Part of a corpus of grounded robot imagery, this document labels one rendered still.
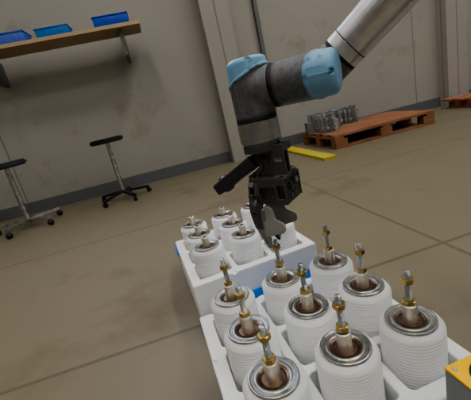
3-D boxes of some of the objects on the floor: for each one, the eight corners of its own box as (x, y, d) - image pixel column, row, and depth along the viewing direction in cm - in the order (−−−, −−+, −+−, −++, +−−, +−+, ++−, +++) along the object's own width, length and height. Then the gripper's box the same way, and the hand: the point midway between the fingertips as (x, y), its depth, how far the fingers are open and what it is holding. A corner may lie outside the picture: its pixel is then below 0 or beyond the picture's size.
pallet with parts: (389, 121, 401) (387, 95, 392) (439, 123, 325) (438, 90, 316) (302, 144, 389) (297, 117, 380) (333, 151, 313) (328, 117, 304)
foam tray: (274, 250, 141) (266, 212, 136) (324, 293, 105) (315, 242, 100) (187, 282, 132) (175, 241, 127) (208, 340, 96) (192, 286, 91)
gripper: (272, 147, 55) (293, 258, 61) (296, 134, 64) (313, 232, 70) (230, 152, 60) (253, 255, 66) (258, 140, 69) (277, 232, 75)
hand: (271, 237), depth 69 cm, fingers open, 3 cm apart
